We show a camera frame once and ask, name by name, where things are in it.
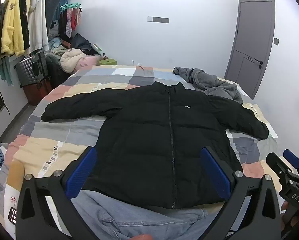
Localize light blue denim jeans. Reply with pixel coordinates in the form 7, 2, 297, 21
72, 190, 226, 240

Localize black bag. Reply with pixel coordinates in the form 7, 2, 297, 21
45, 54, 70, 88

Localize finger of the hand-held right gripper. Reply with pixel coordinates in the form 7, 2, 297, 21
266, 152, 293, 179
283, 149, 299, 180

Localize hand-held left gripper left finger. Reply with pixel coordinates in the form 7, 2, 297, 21
16, 146, 98, 240

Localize dark grey hanging garment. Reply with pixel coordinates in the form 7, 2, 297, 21
40, 0, 62, 42

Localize black puffer jacket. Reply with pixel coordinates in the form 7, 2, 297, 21
41, 81, 269, 210

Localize white hoodie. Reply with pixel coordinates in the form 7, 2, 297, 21
25, 0, 49, 57

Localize red-brown trunk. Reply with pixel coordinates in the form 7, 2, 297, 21
22, 77, 53, 106

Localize long wall switch panel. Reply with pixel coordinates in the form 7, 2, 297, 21
148, 16, 170, 24

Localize teal hanging cloth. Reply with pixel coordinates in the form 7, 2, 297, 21
0, 56, 14, 86

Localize grey fleece garment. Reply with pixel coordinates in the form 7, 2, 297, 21
173, 66, 243, 104

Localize cream blanket bundle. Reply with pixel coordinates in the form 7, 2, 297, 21
60, 48, 86, 73

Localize grey door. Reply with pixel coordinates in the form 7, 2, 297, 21
224, 0, 275, 100

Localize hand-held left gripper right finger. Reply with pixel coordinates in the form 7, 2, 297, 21
201, 146, 282, 240

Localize yellow fleece jacket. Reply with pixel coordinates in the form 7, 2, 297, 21
1, 0, 25, 57

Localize hanging small laundry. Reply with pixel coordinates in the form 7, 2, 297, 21
62, 7, 81, 38

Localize teal clip drying hanger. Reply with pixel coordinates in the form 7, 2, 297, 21
60, 2, 81, 12

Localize dark clothes pile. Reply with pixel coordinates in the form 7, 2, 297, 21
69, 33, 93, 56

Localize grey hard suitcase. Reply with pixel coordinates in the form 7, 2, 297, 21
14, 52, 49, 87

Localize patchwork bed quilt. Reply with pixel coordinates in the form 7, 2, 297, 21
0, 65, 283, 240

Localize black hanging garment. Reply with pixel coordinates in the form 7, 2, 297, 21
18, 0, 30, 51

